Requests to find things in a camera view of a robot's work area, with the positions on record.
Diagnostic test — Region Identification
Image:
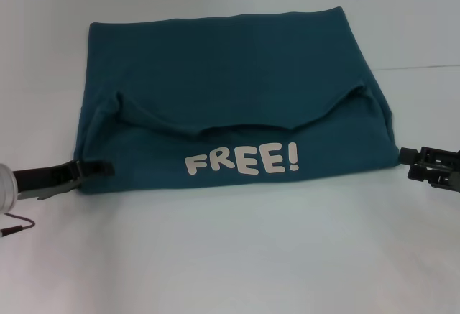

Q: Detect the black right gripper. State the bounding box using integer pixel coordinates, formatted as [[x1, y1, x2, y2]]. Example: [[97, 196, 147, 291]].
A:
[[400, 145, 460, 190]]

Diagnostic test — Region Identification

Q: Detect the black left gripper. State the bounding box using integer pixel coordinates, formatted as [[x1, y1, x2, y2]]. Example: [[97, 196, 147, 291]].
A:
[[10, 160, 115, 202]]

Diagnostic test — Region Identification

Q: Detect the blue cotton t-shirt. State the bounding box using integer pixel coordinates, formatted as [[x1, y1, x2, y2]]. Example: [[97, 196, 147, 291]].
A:
[[71, 6, 402, 196]]

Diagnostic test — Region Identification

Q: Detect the left arm cable with connector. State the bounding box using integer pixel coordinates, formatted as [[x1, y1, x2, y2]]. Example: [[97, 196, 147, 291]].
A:
[[0, 213, 37, 238]]

